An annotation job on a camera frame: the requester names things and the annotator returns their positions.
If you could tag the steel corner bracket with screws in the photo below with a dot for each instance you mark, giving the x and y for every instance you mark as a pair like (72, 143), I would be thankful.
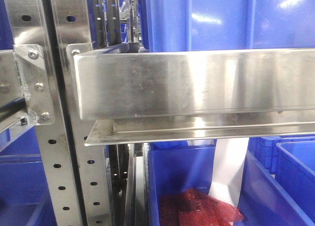
(31, 65)

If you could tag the blue bin lower right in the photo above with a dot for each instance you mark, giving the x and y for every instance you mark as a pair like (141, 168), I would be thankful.
(296, 173)

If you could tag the blue plastic bin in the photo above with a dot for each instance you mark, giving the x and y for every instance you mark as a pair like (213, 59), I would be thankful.
(262, 202)
(191, 25)

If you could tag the lower blue plastic bin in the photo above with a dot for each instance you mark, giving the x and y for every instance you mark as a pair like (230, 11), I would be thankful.
(262, 202)

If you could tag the right steel shelf upright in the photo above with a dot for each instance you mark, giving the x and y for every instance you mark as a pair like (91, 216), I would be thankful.
(80, 28)

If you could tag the blue bin lower left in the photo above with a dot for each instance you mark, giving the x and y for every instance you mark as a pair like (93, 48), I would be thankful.
(24, 193)

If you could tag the upper blue plastic bin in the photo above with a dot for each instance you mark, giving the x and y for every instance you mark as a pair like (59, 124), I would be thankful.
(191, 25)

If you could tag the white paper sheet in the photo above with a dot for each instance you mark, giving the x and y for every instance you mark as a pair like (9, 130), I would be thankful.
(228, 169)

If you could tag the red bubble wrap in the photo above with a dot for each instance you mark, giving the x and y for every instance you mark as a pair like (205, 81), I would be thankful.
(195, 208)

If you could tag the steel shelf upright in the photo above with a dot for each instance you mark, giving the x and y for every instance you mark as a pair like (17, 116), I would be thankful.
(32, 22)
(80, 28)

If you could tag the stainless steel shelf beam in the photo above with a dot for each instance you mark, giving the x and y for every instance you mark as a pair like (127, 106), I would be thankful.
(149, 97)

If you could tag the left steel shelf upright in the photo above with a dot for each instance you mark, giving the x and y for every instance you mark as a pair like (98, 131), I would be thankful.
(32, 22)

